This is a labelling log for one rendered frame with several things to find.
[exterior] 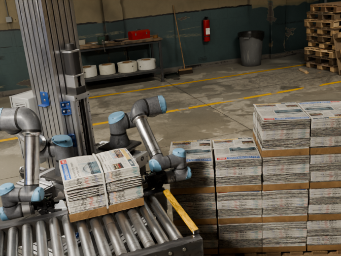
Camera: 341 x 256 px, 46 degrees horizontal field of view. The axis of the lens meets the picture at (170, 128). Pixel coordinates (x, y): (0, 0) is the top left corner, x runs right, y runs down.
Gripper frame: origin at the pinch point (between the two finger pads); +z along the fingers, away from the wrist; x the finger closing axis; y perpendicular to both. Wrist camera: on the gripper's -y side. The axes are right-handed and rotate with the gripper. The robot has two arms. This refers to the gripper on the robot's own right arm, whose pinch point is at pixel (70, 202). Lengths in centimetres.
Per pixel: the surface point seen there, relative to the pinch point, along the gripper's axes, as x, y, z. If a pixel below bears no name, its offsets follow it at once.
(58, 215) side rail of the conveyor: -11.7, 0.7, -7.1
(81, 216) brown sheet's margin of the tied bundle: -23.6, 3.6, 3.6
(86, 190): -23.2, 16.9, 7.5
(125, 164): -19.0, 23.9, 28.9
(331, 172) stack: -21, -8, 155
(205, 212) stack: 9, -32, 82
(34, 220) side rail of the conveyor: -11.7, 0.7, -19.1
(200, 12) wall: 673, 46, 369
